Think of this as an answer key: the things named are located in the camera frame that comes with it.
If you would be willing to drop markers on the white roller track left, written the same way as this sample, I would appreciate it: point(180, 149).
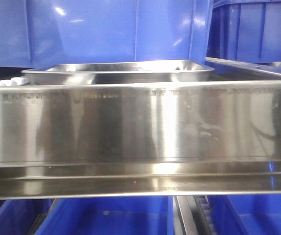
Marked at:
point(14, 81)

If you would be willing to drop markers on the stainless steel shelf front panel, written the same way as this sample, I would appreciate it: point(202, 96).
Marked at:
point(220, 137)

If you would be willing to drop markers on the blue bin lower centre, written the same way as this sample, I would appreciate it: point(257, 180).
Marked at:
point(129, 215)

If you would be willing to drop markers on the blue bin lower left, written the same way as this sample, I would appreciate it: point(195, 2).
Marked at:
point(19, 215)

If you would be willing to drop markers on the blue crate upper right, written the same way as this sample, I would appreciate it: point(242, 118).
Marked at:
point(246, 31)

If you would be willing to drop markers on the large blue bin upper centre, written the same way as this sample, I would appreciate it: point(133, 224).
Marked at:
point(35, 33)

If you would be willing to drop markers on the silver tray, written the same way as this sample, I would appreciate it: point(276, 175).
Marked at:
point(119, 73)

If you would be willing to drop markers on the lower roller track rail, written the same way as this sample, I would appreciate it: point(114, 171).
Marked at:
point(192, 216)

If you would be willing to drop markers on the blue bin lower right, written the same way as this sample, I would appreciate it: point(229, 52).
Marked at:
point(255, 214)

